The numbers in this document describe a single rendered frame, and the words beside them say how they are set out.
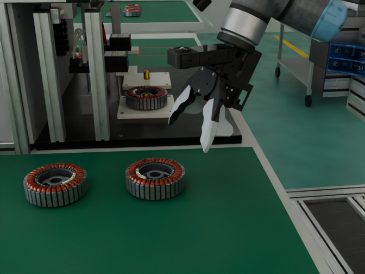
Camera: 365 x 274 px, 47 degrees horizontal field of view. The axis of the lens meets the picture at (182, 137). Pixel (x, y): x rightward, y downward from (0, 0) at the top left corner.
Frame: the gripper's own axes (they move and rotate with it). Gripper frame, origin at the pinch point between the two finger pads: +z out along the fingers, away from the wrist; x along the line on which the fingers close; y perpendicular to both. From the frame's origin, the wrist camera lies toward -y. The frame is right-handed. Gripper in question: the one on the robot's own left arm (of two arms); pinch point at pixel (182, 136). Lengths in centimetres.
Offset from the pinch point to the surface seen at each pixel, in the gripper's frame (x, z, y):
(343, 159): 99, 3, 178
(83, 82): 68, 7, 1
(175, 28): 177, -27, 78
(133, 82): 58, 0, 13
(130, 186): 0.0, 11.7, -5.8
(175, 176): -2.7, 6.8, 0.3
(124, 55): 37.0, -7.7, -1.7
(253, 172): -2.2, 1.9, 17.9
